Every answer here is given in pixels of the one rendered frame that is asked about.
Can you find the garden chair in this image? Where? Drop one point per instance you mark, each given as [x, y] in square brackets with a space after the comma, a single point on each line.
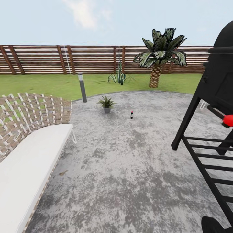
[30, 156]

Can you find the bush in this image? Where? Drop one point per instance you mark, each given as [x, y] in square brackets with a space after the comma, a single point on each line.
[160, 52]
[120, 77]

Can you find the charcoal grill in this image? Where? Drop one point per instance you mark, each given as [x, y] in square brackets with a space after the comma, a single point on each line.
[215, 88]

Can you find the pot plant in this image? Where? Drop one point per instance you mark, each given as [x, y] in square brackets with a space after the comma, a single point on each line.
[107, 104]

